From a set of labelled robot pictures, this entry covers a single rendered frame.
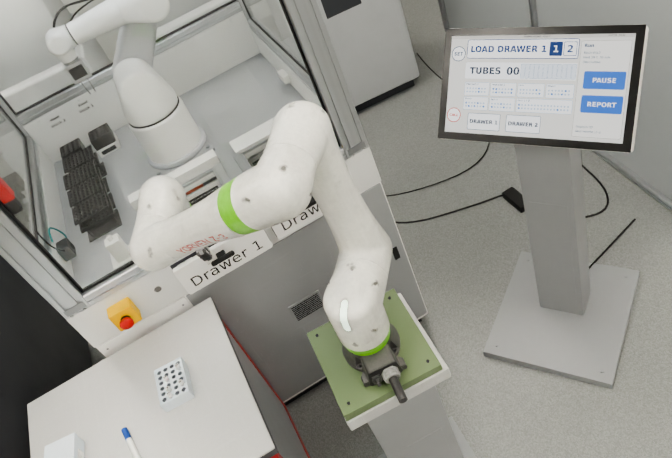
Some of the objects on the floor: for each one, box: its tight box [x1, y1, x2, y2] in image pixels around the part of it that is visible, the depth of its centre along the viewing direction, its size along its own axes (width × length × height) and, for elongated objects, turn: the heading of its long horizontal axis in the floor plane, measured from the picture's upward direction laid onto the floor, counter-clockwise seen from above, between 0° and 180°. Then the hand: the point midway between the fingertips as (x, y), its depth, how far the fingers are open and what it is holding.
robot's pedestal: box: [345, 293, 477, 458], centre depth 188 cm, size 30×30×76 cm
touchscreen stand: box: [483, 144, 640, 389], centre depth 207 cm, size 50×45×102 cm
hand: (208, 255), depth 183 cm, fingers closed, pressing on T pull
